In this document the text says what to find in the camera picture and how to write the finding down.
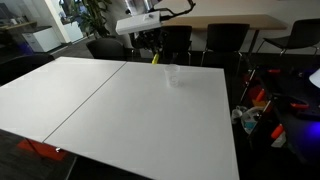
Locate wooden side table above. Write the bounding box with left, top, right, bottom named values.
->
left=163, top=14, right=287, bottom=31

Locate black chair left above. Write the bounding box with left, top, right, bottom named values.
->
left=86, top=38, right=131, bottom=61

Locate black chair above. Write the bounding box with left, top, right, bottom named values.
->
left=86, top=38, right=131, bottom=61
left=257, top=18, right=320, bottom=55
left=201, top=23, right=250, bottom=65
left=161, top=25, right=192, bottom=64

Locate black chair middle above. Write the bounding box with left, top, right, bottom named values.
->
left=161, top=25, right=192, bottom=64

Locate yellow highlighter marker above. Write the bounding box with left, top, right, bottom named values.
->
left=151, top=53, right=160, bottom=64

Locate white cabinet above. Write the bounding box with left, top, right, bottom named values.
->
left=22, top=26, right=61, bottom=53

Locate clear plastic cup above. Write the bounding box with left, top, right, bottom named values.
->
left=164, top=64, right=180, bottom=87

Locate green potted plant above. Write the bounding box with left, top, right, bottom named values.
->
left=70, top=0, right=112, bottom=38

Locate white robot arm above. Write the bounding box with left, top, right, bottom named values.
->
left=116, top=0, right=196, bottom=54

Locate black chair far right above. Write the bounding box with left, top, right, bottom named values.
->
left=257, top=18, right=320, bottom=55

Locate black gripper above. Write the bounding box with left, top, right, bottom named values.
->
left=135, top=29, right=165, bottom=54

